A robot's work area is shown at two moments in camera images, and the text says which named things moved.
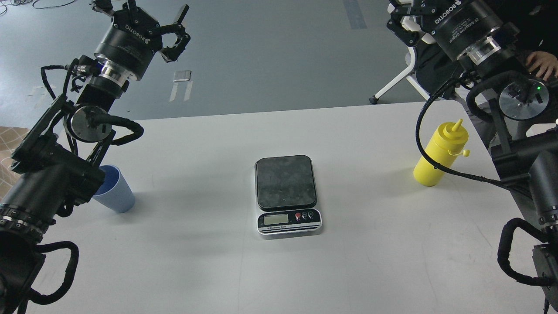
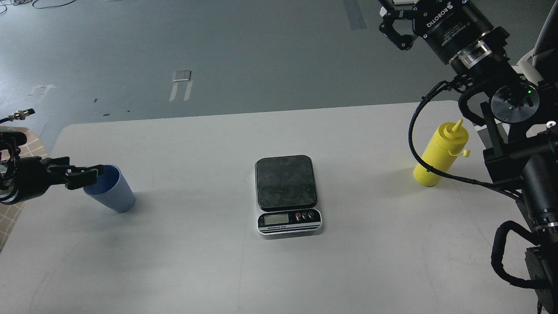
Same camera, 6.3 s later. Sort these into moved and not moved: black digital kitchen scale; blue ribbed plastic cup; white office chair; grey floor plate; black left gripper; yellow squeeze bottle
Moved: black left gripper; white office chair
Not moved: grey floor plate; yellow squeeze bottle; black digital kitchen scale; blue ribbed plastic cup
